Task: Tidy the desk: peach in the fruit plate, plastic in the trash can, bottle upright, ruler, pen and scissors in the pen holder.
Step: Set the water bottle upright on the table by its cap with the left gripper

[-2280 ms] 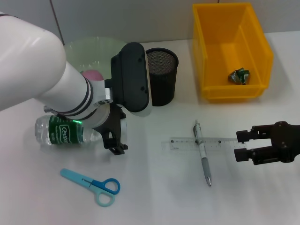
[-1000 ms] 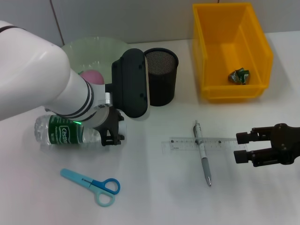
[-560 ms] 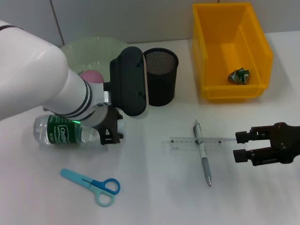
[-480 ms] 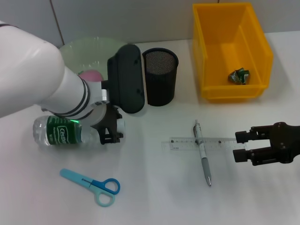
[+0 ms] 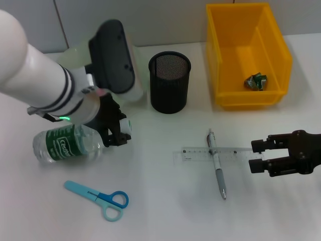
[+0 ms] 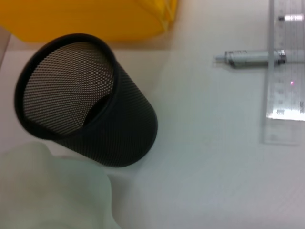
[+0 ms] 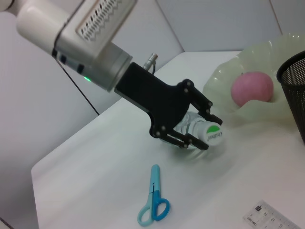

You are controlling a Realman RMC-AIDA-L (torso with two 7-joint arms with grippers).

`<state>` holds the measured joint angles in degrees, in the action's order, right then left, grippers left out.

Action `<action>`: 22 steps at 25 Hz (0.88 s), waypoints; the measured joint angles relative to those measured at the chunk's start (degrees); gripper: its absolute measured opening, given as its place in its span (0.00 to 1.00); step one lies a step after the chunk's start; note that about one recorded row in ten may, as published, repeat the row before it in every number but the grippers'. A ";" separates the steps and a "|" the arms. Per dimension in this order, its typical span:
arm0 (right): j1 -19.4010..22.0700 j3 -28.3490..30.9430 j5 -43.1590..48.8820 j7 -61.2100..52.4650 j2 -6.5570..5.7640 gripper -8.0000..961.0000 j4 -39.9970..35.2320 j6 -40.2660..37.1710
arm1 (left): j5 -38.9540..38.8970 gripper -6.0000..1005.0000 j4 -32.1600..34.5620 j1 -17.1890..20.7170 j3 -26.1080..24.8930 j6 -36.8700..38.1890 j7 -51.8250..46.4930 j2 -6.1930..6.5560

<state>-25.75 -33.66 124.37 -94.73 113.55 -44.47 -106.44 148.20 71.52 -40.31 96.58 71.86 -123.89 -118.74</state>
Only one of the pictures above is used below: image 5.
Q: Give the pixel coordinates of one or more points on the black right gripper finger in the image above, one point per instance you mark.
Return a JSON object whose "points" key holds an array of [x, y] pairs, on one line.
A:
{"points": [[259, 146], [258, 165]]}

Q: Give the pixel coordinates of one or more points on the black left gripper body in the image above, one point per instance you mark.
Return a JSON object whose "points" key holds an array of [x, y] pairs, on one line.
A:
{"points": [[107, 110]]}

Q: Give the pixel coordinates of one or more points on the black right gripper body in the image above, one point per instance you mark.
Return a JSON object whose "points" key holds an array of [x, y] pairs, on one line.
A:
{"points": [[306, 150]]}

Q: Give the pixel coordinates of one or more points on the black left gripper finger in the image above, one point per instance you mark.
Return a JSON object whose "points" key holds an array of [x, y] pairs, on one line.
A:
{"points": [[121, 115], [118, 139]]}

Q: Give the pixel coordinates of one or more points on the clear green-label water bottle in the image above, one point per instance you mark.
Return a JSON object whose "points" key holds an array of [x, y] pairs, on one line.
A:
{"points": [[65, 145]]}

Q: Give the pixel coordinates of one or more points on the blue teal scissors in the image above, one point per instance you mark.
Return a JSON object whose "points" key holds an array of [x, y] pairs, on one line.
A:
{"points": [[110, 200]]}

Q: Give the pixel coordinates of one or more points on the green plastic wrapper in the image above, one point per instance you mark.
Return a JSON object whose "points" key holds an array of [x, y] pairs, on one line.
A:
{"points": [[255, 81]]}

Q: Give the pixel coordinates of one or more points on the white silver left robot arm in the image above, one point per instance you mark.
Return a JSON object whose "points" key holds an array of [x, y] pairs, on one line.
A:
{"points": [[32, 72]]}

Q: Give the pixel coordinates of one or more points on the grey white ballpoint pen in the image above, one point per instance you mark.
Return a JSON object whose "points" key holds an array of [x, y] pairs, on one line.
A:
{"points": [[218, 170]]}

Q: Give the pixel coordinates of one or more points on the black mesh pen holder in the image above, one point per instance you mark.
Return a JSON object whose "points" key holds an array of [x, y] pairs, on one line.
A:
{"points": [[169, 90]]}

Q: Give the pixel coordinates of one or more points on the translucent green fruit plate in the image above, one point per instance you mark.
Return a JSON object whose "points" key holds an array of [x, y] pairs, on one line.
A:
{"points": [[72, 57]]}

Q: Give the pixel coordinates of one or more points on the clear plastic ruler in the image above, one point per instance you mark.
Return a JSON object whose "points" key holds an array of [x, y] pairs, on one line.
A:
{"points": [[193, 155]]}

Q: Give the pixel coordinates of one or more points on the yellow plastic bin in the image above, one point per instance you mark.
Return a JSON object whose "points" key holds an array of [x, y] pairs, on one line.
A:
{"points": [[235, 62]]}

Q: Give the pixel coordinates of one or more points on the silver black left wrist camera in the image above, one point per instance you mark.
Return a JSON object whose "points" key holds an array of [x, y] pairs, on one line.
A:
{"points": [[113, 57]]}

